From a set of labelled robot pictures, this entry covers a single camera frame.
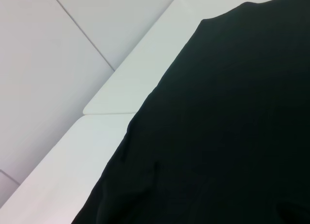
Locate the black shirt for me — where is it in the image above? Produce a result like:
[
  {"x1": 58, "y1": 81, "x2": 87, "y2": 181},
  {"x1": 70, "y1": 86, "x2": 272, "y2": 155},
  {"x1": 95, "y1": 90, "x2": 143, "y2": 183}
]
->
[{"x1": 70, "y1": 0, "x2": 310, "y2": 224}]

